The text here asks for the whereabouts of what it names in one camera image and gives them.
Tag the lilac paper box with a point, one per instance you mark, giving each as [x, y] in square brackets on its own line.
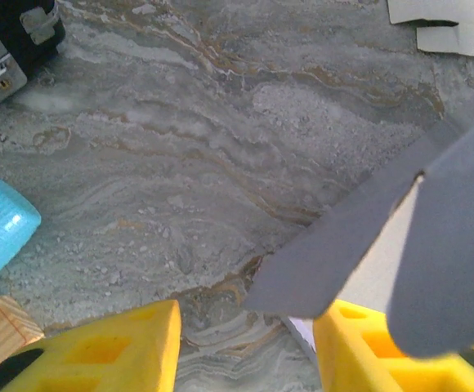
[445, 245]

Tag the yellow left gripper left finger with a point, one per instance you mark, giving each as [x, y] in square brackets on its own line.
[98, 355]

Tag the turquoise tube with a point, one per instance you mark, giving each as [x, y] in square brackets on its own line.
[0, 228]

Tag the small wooden block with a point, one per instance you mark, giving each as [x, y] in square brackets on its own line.
[0, 326]

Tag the black case with metal latches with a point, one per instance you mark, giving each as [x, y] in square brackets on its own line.
[12, 24]

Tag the white paper box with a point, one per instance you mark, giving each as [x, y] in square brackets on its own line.
[445, 12]

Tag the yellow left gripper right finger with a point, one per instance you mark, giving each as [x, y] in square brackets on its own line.
[355, 359]

